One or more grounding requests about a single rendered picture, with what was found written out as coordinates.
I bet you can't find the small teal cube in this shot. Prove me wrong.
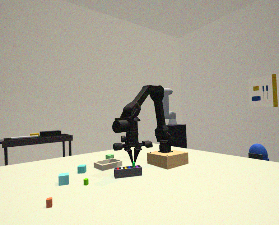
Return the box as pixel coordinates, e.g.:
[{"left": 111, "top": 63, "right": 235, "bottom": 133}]
[{"left": 78, "top": 165, "right": 86, "bottom": 174}]

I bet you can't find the light teal block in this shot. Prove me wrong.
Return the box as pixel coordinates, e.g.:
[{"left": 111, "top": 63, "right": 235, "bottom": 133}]
[{"left": 58, "top": 173, "right": 69, "bottom": 186}]

